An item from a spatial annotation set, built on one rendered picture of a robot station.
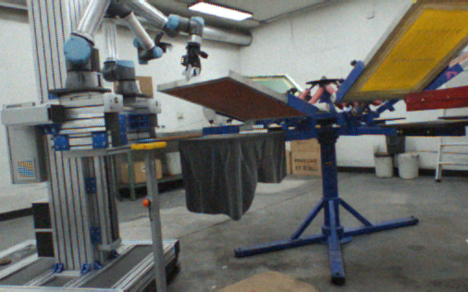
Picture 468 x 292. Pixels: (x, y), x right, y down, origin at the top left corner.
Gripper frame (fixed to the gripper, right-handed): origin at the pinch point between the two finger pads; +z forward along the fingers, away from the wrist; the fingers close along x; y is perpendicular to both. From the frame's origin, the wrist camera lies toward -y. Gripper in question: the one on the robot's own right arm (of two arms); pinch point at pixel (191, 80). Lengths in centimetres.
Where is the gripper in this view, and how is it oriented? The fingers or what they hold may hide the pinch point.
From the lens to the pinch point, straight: 192.9
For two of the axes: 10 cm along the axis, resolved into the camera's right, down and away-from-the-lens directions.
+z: -1.1, 9.8, -1.3
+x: -6.8, -1.7, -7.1
